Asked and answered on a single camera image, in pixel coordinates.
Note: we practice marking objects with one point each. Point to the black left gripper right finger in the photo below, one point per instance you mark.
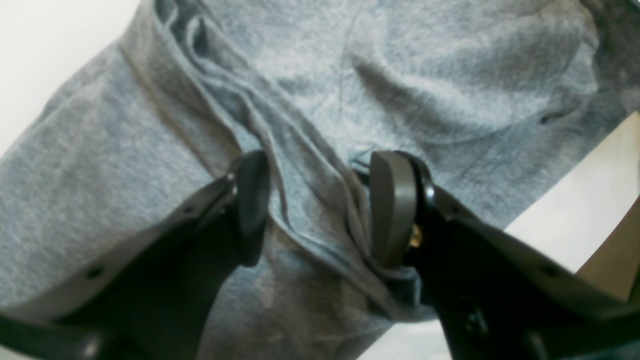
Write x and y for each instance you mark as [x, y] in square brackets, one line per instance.
[496, 297]

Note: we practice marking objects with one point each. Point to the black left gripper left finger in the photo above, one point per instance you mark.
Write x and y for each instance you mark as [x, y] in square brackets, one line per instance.
[149, 297]

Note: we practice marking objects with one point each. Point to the grey t-shirt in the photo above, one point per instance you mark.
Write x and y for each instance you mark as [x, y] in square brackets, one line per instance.
[501, 98]

